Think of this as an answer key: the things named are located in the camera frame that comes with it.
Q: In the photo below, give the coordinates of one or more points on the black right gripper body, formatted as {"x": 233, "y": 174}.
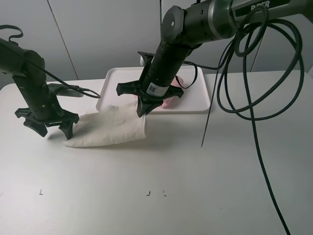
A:
{"x": 134, "y": 87}

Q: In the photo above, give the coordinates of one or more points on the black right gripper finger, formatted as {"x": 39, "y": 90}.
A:
{"x": 144, "y": 106}

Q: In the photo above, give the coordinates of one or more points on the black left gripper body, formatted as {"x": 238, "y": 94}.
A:
{"x": 45, "y": 109}

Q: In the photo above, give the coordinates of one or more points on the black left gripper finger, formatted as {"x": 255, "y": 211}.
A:
{"x": 38, "y": 128}
{"x": 67, "y": 129}

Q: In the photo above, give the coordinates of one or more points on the white towel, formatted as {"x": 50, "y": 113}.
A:
{"x": 113, "y": 125}

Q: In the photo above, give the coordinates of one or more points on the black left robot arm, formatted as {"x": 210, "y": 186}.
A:
{"x": 26, "y": 68}

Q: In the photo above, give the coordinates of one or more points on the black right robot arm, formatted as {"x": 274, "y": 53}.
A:
{"x": 184, "y": 30}

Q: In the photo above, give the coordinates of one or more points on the white plastic tray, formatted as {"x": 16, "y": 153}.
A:
{"x": 194, "y": 100}

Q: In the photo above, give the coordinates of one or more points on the black zip tie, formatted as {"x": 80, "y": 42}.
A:
{"x": 220, "y": 65}

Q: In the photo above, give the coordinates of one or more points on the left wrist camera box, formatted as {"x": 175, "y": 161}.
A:
{"x": 62, "y": 90}

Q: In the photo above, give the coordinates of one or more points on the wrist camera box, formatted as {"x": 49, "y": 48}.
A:
{"x": 62, "y": 90}
{"x": 145, "y": 57}

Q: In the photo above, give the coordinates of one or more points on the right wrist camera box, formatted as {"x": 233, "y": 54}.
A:
{"x": 145, "y": 57}

